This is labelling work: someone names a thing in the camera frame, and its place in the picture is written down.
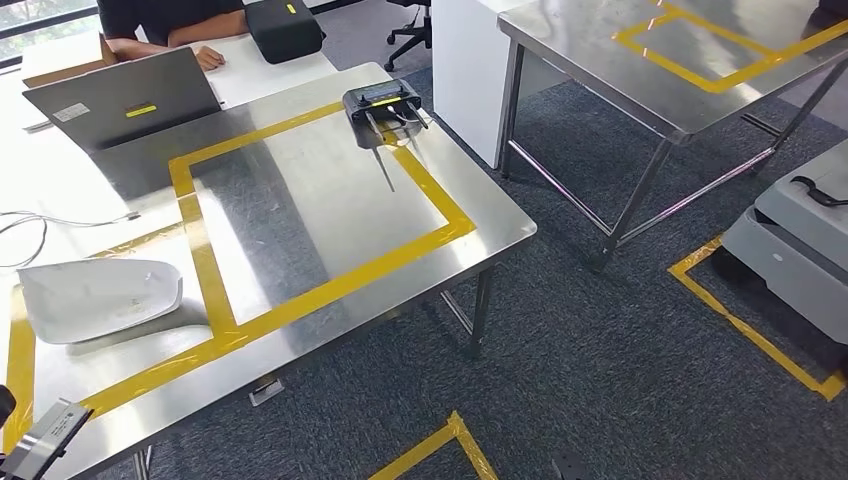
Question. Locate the black robot body part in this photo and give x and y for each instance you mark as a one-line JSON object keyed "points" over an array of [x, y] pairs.
{"points": [[570, 467]]}

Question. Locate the white plastic shell part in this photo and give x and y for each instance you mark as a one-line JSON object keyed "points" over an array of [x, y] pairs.
{"points": [[99, 298]]}

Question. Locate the stainless steel workbench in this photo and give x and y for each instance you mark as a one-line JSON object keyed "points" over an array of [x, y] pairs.
{"points": [[318, 218]]}

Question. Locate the grey box machine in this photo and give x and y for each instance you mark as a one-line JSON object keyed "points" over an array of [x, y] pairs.
{"points": [[795, 265]]}

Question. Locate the black carry case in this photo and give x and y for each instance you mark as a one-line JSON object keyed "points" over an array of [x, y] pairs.
{"points": [[285, 30]]}

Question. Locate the person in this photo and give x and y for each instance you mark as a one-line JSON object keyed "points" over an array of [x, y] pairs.
{"points": [[166, 16]]}

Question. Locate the black remote controller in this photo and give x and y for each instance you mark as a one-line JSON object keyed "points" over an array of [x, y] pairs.
{"points": [[378, 106]]}

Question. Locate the small metal floor plate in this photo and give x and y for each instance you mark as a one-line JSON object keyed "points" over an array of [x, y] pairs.
{"points": [[266, 392]]}

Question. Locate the black office chair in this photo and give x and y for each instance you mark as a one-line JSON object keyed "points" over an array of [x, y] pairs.
{"points": [[414, 36]]}

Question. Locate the white cabinet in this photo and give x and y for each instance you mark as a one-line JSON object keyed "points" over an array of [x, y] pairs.
{"points": [[464, 79]]}

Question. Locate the cardboard box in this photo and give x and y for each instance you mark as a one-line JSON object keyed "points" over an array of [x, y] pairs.
{"points": [[60, 63]]}

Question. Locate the stainless steel table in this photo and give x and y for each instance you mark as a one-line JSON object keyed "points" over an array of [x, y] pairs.
{"points": [[596, 53]]}

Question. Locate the grey laptop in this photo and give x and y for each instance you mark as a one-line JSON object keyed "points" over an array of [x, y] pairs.
{"points": [[119, 99]]}

